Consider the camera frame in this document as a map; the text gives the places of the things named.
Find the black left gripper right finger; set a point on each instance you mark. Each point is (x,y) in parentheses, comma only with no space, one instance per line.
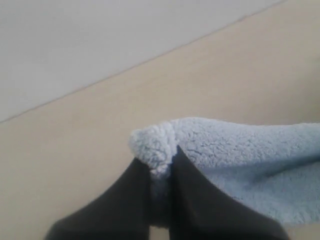
(201,211)

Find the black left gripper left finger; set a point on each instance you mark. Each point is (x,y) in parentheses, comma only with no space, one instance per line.
(121,213)

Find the light blue terry towel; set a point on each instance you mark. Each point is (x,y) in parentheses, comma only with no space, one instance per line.
(272,169)

